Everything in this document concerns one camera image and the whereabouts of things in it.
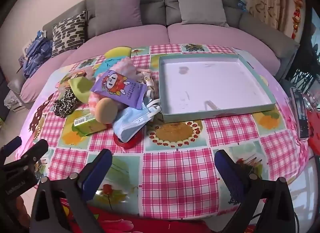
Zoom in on large grey cushion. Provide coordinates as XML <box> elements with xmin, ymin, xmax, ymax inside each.
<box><xmin>94</xmin><ymin>0</ymin><xmax>144</xmax><ymax>29</ymax></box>

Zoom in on teal shallow cardboard tray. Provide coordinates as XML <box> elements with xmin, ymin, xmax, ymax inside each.
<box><xmin>158</xmin><ymin>53</ymin><xmax>277</xmax><ymax>123</ymax></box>

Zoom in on red bag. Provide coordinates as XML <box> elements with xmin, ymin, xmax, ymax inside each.
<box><xmin>307</xmin><ymin>110</ymin><xmax>320</xmax><ymax>153</ymax></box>

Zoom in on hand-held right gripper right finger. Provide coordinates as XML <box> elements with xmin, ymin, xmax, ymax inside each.
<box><xmin>214</xmin><ymin>149</ymin><xmax>297</xmax><ymax>233</ymax></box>

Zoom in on pink fluffy sock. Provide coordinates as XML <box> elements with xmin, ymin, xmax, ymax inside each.
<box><xmin>86</xmin><ymin>90</ymin><xmax>101</xmax><ymax>113</ymax></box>
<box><xmin>110</xmin><ymin>58</ymin><xmax>140</xmax><ymax>78</ymax></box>

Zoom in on grey sofa with pink cover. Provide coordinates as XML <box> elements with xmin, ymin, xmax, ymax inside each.
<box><xmin>5</xmin><ymin>0</ymin><xmax>300</xmax><ymax>113</ymax></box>

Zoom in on small grey cushion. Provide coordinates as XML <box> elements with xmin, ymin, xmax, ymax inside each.
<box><xmin>174</xmin><ymin>0</ymin><xmax>229</xmax><ymax>28</ymax></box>

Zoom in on blue face mask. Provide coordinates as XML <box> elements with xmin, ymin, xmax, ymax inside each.
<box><xmin>112</xmin><ymin>103</ymin><xmax>160</xmax><ymax>143</ymax></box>

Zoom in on purple wet wipes packet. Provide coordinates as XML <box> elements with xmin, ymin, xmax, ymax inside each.
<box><xmin>90</xmin><ymin>70</ymin><xmax>148</xmax><ymax>109</ymax></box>

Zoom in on red hanging ornament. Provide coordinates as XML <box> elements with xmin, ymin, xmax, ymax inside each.
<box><xmin>291</xmin><ymin>0</ymin><xmax>304</xmax><ymax>39</ymax></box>

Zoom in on black spotted scrunchie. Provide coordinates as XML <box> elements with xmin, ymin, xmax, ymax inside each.
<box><xmin>53</xmin><ymin>90</ymin><xmax>83</xmax><ymax>118</ymax></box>

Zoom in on black patterned cushion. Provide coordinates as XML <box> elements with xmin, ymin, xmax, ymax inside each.
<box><xmin>51</xmin><ymin>10</ymin><xmax>87</xmax><ymax>57</ymax></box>

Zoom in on lime green cloth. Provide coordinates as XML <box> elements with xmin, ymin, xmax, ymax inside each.
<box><xmin>69</xmin><ymin>77</ymin><xmax>97</xmax><ymax>103</ymax></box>

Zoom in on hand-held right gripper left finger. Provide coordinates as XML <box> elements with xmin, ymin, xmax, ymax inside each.
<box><xmin>30</xmin><ymin>148</ymin><xmax>113</xmax><ymax>233</ymax></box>

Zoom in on window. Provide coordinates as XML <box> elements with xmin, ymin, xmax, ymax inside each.
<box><xmin>310</xmin><ymin>8</ymin><xmax>320</xmax><ymax>61</ymax></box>

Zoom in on red round lid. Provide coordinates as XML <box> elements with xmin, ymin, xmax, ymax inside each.
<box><xmin>113</xmin><ymin>133</ymin><xmax>143</xmax><ymax>150</ymax></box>

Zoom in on green tissue packet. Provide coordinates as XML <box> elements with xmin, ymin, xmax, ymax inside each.
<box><xmin>72</xmin><ymin>109</ymin><xmax>110</xmax><ymax>136</ymax></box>

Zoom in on teal plastic box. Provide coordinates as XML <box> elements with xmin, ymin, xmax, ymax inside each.
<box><xmin>93</xmin><ymin>56</ymin><xmax>127</xmax><ymax>78</ymax></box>

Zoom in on white plastic bag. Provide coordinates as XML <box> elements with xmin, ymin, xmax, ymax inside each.
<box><xmin>4</xmin><ymin>90</ymin><xmax>23</xmax><ymax>111</ymax></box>

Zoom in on yellow sponge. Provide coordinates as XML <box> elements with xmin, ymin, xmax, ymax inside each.
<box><xmin>104</xmin><ymin>46</ymin><xmax>132</xmax><ymax>59</ymax></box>

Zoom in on person's left hand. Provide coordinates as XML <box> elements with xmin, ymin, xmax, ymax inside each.
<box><xmin>14</xmin><ymin>194</ymin><xmax>32</xmax><ymax>225</ymax></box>

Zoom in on blue checked clothing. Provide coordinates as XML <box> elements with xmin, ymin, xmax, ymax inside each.
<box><xmin>19</xmin><ymin>30</ymin><xmax>54</xmax><ymax>79</ymax></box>

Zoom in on beige round puff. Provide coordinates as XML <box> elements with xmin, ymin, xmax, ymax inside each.
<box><xmin>96</xmin><ymin>97</ymin><xmax>120</xmax><ymax>124</ymax></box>

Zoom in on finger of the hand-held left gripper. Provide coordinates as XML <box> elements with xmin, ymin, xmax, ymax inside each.
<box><xmin>0</xmin><ymin>139</ymin><xmax>49</xmax><ymax>173</ymax></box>
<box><xmin>0</xmin><ymin>137</ymin><xmax>23</xmax><ymax>155</ymax></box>

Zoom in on pink checkered tablecloth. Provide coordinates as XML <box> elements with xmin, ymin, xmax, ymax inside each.
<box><xmin>16</xmin><ymin>44</ymin><xmax>318</xmax><ymax>223</ymax></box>

